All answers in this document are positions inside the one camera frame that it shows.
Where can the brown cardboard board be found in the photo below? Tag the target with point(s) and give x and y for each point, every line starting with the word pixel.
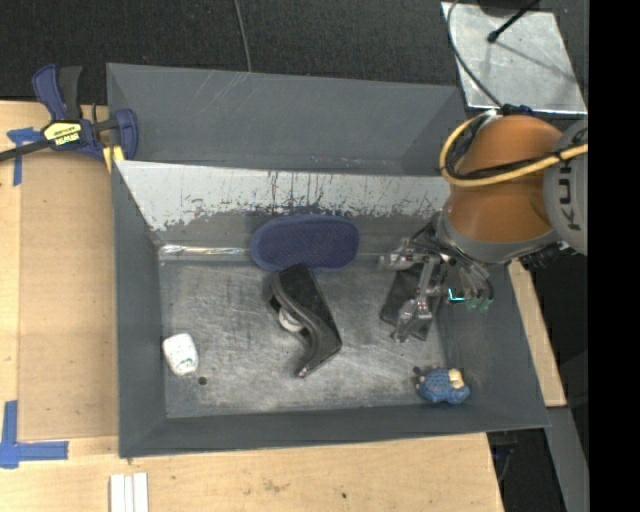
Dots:
pixel 65 300

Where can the dark blue oval pad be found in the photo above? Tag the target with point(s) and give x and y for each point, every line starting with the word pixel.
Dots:
pixel 305 242

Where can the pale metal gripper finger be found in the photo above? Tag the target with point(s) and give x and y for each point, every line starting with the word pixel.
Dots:
pixel 415 259
pixel 416 315

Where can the white dotted small box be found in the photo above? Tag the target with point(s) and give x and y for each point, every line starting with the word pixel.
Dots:
pixel 180 354

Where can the black curved tool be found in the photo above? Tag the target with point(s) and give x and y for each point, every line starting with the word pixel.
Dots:
pixel 312 320

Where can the grey metal bin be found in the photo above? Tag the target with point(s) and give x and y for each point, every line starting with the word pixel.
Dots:
pixel 240 350

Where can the black flat block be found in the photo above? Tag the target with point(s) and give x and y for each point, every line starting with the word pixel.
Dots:
pixel 397 297

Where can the blue toy animal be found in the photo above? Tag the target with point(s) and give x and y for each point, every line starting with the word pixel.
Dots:
pixel 440 386

